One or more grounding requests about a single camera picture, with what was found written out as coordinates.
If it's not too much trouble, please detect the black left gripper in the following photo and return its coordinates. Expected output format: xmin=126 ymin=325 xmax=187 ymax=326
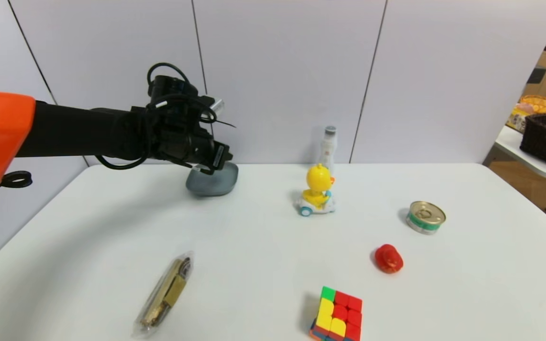
xmin=187 ymin=132 xmax=234 ymax=175

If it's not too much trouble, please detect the grey rounded square dish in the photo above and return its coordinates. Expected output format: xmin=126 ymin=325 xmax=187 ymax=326
xmin=186 ymin=162 xmax=239 ymax=197

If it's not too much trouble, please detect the yellow duck toy on scooter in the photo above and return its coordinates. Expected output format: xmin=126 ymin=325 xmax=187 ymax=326
xmin=295 ymin=163 xmax=336 ymax=217

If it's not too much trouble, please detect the white bottle with grey cap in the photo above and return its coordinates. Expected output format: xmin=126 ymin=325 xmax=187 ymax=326
xmin=319 ymin=126 xmax=338 ymax=176

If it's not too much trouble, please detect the brass padlock in plastic bag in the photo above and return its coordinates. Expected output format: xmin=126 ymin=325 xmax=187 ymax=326
xmin=132 ymin=250 xmax=195 ymax=339

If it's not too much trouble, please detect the colourful puzzle cube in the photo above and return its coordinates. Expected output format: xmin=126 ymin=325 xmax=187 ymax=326
xmin=309 ymin=286 xmax=363 ymax=341

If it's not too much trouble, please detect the tin can with green label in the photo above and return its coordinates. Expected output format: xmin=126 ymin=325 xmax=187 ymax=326
xmin=406 ymin=201 xmax=446 ymax=235

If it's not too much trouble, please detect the white side table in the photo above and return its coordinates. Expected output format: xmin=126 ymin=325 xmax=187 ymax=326
xmin=482 ymin=126 xmax=546 ymax=183

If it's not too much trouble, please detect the yellow snack package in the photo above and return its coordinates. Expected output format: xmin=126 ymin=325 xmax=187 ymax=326
xmin=505 ymin=105 xmax=535 ymax=134

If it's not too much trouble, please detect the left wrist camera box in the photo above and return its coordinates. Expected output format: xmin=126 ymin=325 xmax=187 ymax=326
xmin=149 ymin=75 xmax=226 ymax=123

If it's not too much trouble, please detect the black camera cable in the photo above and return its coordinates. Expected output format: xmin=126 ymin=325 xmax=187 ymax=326
xmin=146 ymin=62 xmax=193 ymax=95

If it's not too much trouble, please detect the black cable ring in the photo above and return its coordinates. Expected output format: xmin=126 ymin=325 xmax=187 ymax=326
xmin=0 ymin=170 xmax=33 ymax=189

